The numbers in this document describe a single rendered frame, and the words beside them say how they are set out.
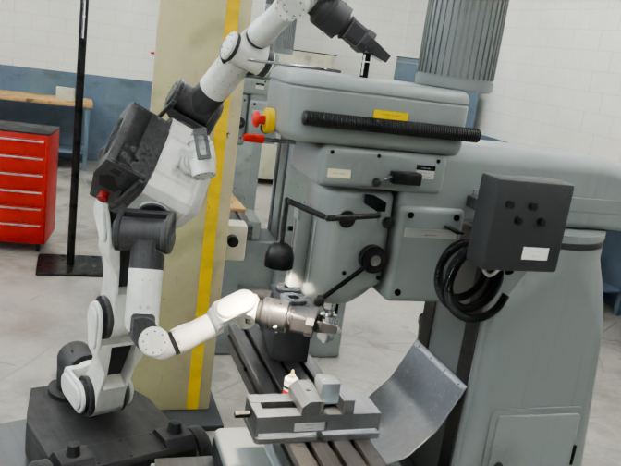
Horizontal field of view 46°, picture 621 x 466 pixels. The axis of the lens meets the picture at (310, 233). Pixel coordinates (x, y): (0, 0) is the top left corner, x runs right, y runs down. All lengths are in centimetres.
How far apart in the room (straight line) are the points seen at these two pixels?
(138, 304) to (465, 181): 89
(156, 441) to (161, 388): 131
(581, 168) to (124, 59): 913
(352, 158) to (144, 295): 64
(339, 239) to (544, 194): 50
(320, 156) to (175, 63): 184
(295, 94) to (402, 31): 1010
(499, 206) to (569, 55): 662
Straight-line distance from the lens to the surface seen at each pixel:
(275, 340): 235
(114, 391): 263
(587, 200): 211
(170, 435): 262
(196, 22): 348
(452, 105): 182
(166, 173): 201
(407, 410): 219
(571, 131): 800
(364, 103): 172
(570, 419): 224
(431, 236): 187
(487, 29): 189
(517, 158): 197
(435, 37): 189
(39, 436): 269
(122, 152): 199
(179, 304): 373
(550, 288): 203
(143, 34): 1076
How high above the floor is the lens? 194
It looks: 14 degrees down
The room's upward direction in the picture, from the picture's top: 8 degrees clockwise
